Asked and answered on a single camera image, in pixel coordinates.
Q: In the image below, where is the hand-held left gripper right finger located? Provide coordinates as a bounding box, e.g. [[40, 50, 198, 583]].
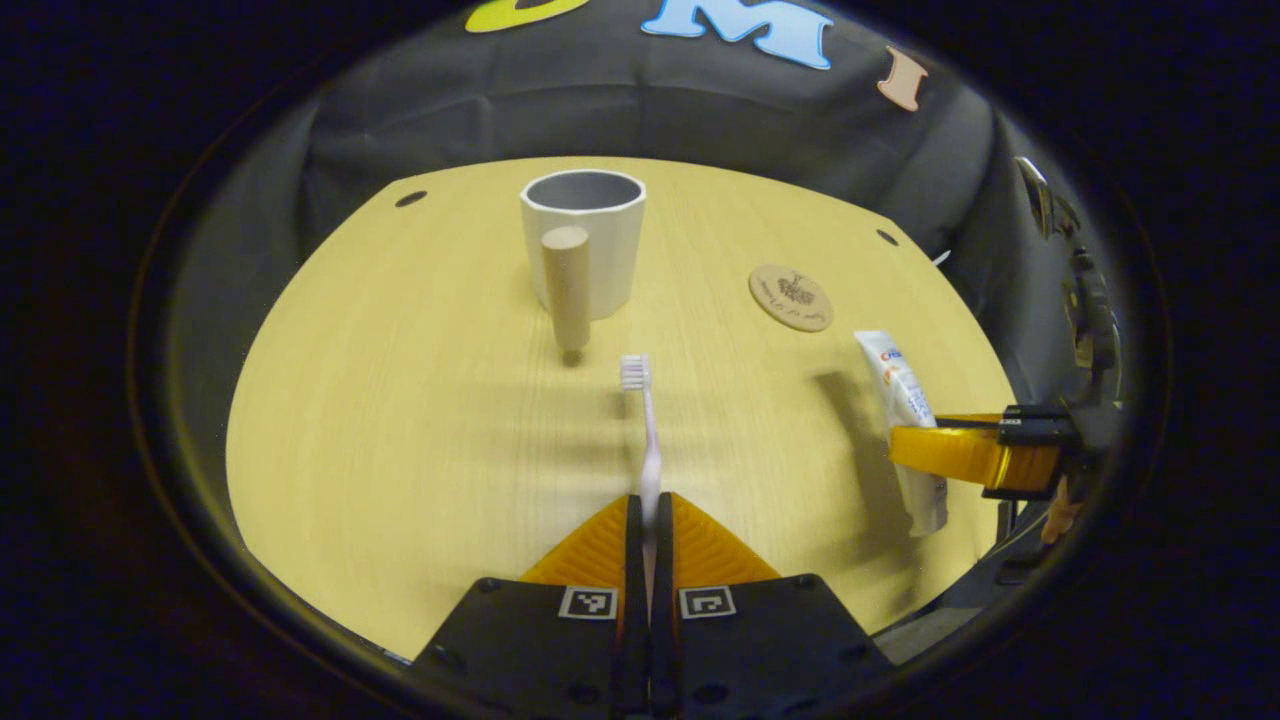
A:
[[655, 492, 896, 720]]

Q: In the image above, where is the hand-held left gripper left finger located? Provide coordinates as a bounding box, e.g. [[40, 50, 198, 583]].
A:
[[410, 492, 649, 720]]

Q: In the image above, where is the white toothpaste tube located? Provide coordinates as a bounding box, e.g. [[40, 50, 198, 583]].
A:
[[853, 330, 949, 538]]

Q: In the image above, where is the pale pink toothbrush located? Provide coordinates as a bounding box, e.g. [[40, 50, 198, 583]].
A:
[[619, 353, 664, 601]]

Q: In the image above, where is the round wooden coaster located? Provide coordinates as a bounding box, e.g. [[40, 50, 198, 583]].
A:
[[748, 263, 835, 333]]

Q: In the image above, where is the white cup with wooden handle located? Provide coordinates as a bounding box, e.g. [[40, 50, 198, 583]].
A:
[[519, 169, 647, 353]]

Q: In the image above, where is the black backdrop cloth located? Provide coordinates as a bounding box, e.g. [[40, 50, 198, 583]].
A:
[[160, 0, 1111, 561]]

